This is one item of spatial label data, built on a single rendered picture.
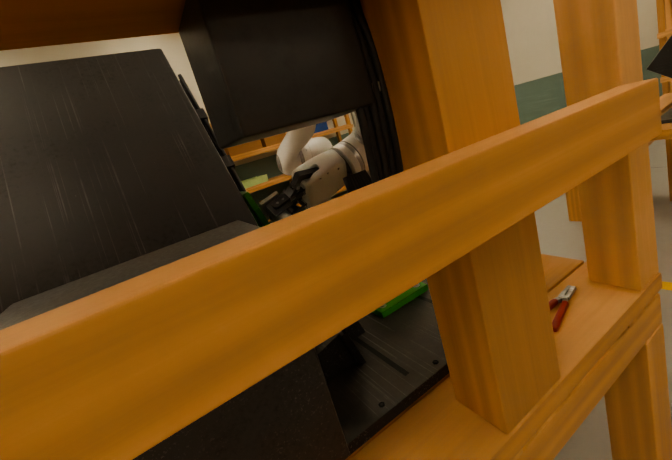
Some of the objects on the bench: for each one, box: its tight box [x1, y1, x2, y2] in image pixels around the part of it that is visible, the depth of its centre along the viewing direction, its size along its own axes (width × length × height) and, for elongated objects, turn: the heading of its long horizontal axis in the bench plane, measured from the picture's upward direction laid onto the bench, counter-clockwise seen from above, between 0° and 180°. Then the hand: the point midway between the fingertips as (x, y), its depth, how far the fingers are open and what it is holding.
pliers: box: [549, 285, 576, 332], centre depth 68 cm, size 16×5×1 cm, turn 179°
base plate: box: [315, 278, 449, 456], centre depth 66 cm, size 42×110×2 cm, turn 172°
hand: (280, 210), depth 64 cm, fingers closed on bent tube, 3 cm apart
